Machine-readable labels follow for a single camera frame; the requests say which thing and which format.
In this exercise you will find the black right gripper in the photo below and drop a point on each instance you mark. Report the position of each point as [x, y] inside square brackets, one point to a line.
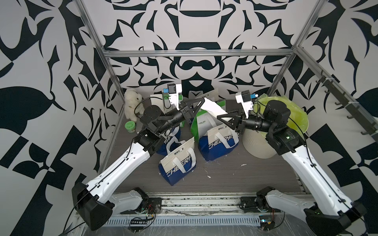
[241, 124]

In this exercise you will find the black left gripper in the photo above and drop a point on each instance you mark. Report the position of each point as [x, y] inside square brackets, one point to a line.
[188, 115]

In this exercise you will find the white receipt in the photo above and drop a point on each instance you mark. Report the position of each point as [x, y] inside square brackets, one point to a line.
[212, 108]

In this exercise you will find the blue white takeout bag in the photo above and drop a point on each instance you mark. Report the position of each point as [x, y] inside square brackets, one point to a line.
[212, 95]
[217, 142]
[179, 162]
[172, 141]

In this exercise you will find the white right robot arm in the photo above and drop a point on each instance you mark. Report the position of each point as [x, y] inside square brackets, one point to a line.
[331, 212]

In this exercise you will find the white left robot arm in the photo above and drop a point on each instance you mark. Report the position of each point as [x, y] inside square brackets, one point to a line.
[92, 200]

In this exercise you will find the green white right takeout bag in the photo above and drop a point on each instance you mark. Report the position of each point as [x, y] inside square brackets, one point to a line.
[202, 123]

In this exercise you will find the green white takeout bag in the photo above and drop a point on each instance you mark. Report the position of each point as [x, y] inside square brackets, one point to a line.
[167, 111]
[202, 123]

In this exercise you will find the green white left takeout bag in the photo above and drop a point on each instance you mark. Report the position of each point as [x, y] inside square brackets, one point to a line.
[167, 111]

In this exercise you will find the blue white front takeout bag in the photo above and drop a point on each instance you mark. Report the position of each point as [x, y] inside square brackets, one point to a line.
[179, 162]

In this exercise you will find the cream ribbed trash bin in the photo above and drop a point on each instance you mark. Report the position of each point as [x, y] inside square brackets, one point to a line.
[255, 143]

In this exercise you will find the white plush bear toy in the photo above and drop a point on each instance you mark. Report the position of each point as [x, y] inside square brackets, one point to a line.
[133, 104]

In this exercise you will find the green plastic bin liner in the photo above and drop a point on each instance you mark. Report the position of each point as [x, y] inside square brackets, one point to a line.
[298, 119]

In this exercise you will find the green round lid jar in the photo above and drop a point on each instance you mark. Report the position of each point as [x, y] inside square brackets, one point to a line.
[130, 126]

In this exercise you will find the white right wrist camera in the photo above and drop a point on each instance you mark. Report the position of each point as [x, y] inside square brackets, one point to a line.
[246, 99]

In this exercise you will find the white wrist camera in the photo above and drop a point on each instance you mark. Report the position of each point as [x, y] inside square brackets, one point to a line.
[246, 99]
[172, 94]

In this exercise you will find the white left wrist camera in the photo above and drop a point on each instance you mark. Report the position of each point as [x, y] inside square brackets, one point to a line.
[172, 94]

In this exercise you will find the grey wall hook rail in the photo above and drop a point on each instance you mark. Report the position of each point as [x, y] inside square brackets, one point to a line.
[346, 101]

